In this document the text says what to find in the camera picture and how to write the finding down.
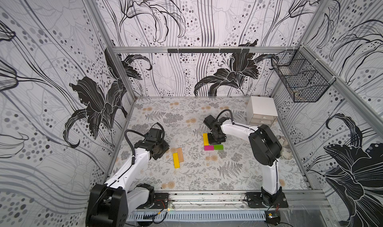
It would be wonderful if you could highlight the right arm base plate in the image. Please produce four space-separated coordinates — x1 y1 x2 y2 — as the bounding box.
243 191 289 209

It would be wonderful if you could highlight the yellow block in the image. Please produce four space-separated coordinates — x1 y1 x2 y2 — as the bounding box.
173 153 180 169
202 133 209 146

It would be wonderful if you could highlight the white drawer box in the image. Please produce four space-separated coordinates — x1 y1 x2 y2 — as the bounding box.
246 96 278 127

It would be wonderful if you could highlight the white cable duct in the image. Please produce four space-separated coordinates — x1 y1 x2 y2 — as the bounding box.
127 211 267 222

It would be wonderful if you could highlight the green block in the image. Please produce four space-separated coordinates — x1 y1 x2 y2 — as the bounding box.
214 144 224 150

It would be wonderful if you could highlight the small electronics board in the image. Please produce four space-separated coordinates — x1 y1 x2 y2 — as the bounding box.
265 211 281 226

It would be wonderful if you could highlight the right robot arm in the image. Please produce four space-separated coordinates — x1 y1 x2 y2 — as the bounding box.
203 109 283 208

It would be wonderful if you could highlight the magenta block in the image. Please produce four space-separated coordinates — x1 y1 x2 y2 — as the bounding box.
204 145 214 151

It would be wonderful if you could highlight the black wall bar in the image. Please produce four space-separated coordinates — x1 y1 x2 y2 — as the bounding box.
167 48 250 53

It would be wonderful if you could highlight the black wire basket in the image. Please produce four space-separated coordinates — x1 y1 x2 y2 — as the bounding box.
271 46 336 103

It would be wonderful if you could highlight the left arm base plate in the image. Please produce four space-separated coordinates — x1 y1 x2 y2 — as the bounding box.
137 192 170 210

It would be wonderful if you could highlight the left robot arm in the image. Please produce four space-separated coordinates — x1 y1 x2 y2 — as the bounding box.
85 123 169 227

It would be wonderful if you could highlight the natural wood block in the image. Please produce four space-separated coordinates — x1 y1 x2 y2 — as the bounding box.
177 148 184 163

